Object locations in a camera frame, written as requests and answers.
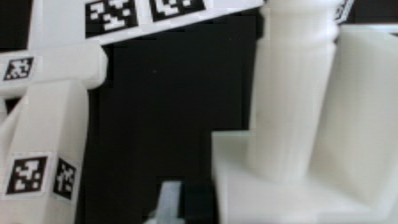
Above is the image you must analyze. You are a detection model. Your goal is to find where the white chair seat plate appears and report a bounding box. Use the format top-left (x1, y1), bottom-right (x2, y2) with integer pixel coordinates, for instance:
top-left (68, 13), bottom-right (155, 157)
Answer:
top-left (212, 0), bottom-right (398, 224)

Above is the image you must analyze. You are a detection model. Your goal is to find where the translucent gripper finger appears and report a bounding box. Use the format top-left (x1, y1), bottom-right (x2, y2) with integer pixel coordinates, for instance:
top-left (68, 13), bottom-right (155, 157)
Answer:
top-left (144, 181), bottom-right (185, 224)

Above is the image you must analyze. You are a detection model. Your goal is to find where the white chair back part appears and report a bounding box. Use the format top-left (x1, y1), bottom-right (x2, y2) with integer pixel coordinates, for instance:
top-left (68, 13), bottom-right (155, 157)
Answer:
top-left (0, 42), bottom-right (109, 224)

